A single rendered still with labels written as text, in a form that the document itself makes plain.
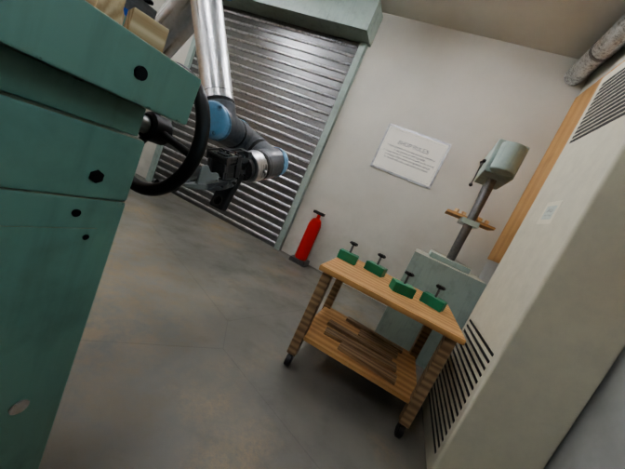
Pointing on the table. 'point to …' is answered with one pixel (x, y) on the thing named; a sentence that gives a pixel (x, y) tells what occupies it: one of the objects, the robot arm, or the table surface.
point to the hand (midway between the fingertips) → (185, 186)
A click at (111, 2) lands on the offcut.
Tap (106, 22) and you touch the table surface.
